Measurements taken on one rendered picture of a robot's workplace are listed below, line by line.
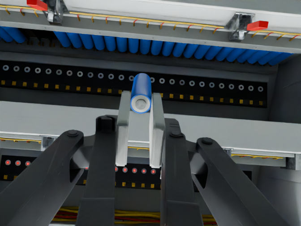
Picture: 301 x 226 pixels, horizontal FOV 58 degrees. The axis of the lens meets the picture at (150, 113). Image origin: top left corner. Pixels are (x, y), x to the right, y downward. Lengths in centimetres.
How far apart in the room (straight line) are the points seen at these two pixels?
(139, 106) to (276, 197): 46
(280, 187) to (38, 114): 47
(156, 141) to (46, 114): 28
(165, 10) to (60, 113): 21
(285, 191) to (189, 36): 35
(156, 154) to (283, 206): 47
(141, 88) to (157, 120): 7
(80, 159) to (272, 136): 35
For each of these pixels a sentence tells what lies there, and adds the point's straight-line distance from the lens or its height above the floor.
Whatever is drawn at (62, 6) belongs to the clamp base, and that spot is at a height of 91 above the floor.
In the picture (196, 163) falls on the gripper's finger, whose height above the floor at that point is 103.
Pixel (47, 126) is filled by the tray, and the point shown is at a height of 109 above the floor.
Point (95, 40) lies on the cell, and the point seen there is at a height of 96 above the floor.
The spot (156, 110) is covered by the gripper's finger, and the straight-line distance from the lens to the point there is 19.
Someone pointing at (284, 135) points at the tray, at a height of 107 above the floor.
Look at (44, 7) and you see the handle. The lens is 37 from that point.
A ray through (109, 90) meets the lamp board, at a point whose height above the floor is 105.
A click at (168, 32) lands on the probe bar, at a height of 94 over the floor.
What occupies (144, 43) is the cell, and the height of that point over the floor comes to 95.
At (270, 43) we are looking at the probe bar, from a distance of 48.
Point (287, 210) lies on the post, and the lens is 61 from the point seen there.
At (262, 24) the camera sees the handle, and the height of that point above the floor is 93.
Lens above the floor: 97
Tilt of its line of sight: 12 degrees up
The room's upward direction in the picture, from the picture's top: 175 degrees counter-clockwise
